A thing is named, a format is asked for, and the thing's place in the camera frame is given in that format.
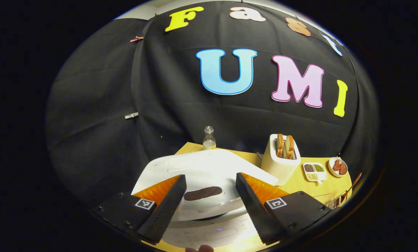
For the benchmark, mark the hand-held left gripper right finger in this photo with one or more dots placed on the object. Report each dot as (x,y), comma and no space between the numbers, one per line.
(252,211)

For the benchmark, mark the toast bread slice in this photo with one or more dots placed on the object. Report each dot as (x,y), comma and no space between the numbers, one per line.
(290,147)
(280,145)

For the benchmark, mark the silver cloth clip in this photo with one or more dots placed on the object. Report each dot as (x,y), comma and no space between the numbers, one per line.
(131,115)

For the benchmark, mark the pink cloth clip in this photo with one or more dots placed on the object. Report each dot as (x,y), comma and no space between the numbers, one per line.
(136,39)

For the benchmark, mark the black backdrop cloth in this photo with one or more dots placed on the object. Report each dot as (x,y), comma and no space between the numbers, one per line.
(97,122)

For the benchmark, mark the white rice cooker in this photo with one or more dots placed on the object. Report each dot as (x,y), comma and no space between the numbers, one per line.
(208,168)

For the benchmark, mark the white round plate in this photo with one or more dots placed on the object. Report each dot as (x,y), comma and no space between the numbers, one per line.
(331,168)

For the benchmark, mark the white divided grain dish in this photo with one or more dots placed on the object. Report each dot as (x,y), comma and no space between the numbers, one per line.
(313,172)

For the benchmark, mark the clear plastic rice container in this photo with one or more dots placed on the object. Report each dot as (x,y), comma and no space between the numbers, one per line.
(323,198)

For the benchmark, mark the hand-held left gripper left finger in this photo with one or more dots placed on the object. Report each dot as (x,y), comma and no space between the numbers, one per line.
(165,213)

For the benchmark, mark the brown wooden spoon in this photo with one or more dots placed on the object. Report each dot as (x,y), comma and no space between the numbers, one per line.
(352,185)

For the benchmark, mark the red meat slice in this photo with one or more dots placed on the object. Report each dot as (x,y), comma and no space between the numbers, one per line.
(343,169)
(336,165)

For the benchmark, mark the white toaster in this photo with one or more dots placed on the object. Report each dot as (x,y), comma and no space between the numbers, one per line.
(278,169)

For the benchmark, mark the small glass bottle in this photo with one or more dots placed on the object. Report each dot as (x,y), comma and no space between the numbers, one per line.
(209,141)

